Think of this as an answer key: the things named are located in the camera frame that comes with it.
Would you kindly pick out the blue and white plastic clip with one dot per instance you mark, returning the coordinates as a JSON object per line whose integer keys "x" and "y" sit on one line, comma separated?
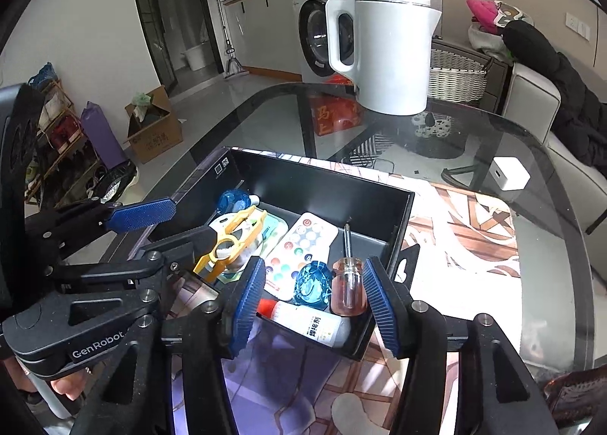
{"x": 232, "y": 202}

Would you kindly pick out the white remote control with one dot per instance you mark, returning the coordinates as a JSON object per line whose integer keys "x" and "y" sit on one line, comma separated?
{"x": 303, "y": 245}

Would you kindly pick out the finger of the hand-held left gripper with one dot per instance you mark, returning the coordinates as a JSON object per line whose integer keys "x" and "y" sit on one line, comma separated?
{"x": 189, "y": 243}
{"x": 142, "y": 214}

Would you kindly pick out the person's left hand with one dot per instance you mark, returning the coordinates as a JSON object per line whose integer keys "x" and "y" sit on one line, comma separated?
{"x": 66, "y": 385}

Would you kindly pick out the wooden shoe rack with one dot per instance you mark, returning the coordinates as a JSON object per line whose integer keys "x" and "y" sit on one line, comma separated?
{"x": 61, "y": 141}

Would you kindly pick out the patterned cloth pile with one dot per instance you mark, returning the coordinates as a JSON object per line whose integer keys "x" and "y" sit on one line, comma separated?
{"x": 486, "y": 41}

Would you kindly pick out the grey sofa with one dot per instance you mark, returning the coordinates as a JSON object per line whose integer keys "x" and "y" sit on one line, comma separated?
{"x": 529, "y": 103}

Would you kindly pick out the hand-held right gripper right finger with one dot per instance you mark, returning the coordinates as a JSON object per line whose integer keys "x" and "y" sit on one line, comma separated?
{"x": 381, "y": 307}

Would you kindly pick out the white bin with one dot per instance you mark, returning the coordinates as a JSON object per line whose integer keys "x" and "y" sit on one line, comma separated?
{"x": 194, "y": 58}

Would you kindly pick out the white wicker basket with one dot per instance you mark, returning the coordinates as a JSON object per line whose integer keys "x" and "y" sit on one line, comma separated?
{"x": 457, "y": 79}

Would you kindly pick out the black and white slippers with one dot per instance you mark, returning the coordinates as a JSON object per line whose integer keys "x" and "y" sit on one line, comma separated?
{"x": 431, "y": 125}

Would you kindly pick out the red printed bag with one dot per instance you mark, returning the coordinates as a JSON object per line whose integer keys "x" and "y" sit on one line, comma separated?
{"x": 334, "y": 112}

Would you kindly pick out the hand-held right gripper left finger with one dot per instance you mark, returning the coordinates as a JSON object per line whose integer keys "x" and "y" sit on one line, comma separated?
{"x": 246, "y": 307}

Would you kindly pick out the blue translucent object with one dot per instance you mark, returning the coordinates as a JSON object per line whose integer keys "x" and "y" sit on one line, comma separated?
{"x": 313, "y": 283}

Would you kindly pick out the black and white sneaker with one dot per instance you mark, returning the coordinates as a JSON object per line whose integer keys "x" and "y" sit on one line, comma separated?
{"x": 111, "y": 182}

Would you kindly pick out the black jacket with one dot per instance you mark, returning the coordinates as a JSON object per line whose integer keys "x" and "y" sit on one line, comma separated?
{"x": 564, "y": 84}

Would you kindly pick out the white round plastic disc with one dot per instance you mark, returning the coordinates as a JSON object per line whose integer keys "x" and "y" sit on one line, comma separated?
{"x": 244, "y": 255}

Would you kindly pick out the brown cardboard box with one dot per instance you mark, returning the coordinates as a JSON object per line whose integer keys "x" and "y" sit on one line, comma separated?
{"x": 159, "y": 141}

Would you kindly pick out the dark brown glossy object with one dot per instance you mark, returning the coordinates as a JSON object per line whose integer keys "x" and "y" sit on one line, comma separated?
{"x": 574, "y": 399}

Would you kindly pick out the white washing machine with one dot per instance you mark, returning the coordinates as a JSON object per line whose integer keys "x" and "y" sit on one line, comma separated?
{"x": 313, "y": 31}

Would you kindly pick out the blue bag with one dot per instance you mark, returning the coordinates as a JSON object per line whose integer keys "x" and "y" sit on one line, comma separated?
{"x": 42, "y": 77}

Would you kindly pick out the white charger cube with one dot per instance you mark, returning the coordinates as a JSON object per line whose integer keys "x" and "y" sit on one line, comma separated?
{"x": 510, "y": 174}

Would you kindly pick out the white bottle with red cap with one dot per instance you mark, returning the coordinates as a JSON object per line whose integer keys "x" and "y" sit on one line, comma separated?
{"x": 308, "y": 323}

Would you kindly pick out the pink cloth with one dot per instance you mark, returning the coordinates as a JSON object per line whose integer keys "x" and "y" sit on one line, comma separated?
{"x": 481, "y": 12}

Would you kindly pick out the white kitchen counter cabinet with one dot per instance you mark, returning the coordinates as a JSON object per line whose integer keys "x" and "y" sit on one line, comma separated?
{"x": 265, "y": 27}

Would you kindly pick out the yellow plastic tweezers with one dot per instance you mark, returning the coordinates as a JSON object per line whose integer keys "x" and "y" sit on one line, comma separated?
{"x": 208, "y": 264}

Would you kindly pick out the mop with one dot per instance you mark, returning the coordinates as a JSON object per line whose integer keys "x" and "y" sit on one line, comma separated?
{"x": 230, "y": 65}

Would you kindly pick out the black cardboard box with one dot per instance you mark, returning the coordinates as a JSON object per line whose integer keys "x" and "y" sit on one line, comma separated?
{"x": 332, "y": 183}

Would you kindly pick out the white electric kettle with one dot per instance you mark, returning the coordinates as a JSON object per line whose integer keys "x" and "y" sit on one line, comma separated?
{"x": 393, "y": 60}

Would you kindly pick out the purple yoga mat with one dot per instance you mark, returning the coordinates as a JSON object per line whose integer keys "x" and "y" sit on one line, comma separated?
{"x": 102, "y": 136}

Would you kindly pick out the white wall socket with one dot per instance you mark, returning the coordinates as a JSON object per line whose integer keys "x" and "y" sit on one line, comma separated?
{"x": 577, "y": 26}

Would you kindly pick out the black framed glass door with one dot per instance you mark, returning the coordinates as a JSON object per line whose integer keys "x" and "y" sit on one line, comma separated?
{"x": 166, "y": 12}

